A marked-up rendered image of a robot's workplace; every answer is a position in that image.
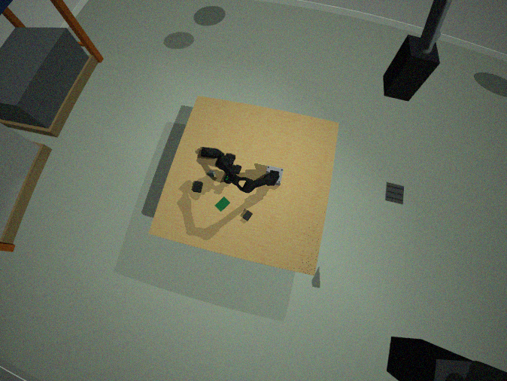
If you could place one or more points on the flat green board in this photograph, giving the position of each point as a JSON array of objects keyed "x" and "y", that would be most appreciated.
[{"x": 222, "y": 204}]

